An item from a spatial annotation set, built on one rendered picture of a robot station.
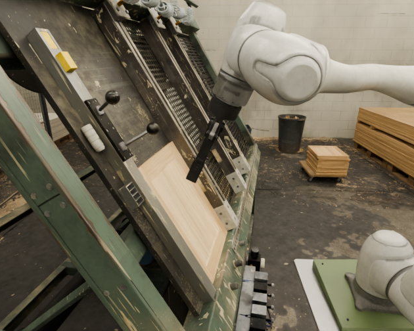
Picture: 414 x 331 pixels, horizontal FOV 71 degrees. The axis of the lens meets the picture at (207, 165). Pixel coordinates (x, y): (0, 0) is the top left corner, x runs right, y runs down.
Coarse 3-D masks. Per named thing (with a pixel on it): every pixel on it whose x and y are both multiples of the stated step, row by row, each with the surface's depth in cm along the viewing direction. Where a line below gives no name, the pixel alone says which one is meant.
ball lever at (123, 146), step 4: (148, 124) 87; (152, 124) 86; (156, 124) 87; (148, 128) 86; (152, 128) 86; (156, 128) 86; (144, 132) 87; (148, 132) 86; (152, 132) 86; (156, 132) 87; (140, 136) 86; (132, 140) 86; (136, 140) 87; (120, 144) 85; (124, 144) 86; (128, 144) 86; (124, 148) 85
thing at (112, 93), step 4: (108, 92) 74; (112, 92) 74; (116, 92) 75; (108, 96) 74; (112, 96) 74; (116, 96) 75; (108, 100) 75; (112, 100) 75; (116, 100) 75; (104, 104) 79; (112, 104) 76; (96, 108) 83; (100, 108) 82; (100, 112) 83
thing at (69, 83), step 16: (32, 32) 78; (48, 32) 81; (48, 48) 78; (48, 64) 80; (64, 80) 80; (80, 80) 84; (80, 96) 81; (80, 112) 82; (96, 128) 83; (112, 160) 86; (128, 160) 88; (128, 176) 86; (144, 192) 88; (144, 208) 89; (160, 208) 91; (160, 224) 89; (176, 240) 91; (176, 256) 92; (192, 256) 95; (192, 272) 93; (208, 288) 96
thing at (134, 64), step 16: (112, 0) 112; (96, 16) 115; (112, 16) 114; (128, 16) 118; (112, 32) 115; (112, 48) 118; (128, 48) 116; (128, 64) 118; (144, 64) 121; (144, 80) 119; (144, 96) 122; (160, 96) 121; (160, 112) 122; (176, 128) 123; (176, 144) 126; (192, 144) 129; (192, 160) 127; (208, 176) 129; (208, 192) 130; (224, 208) 131; (224, 224) 134
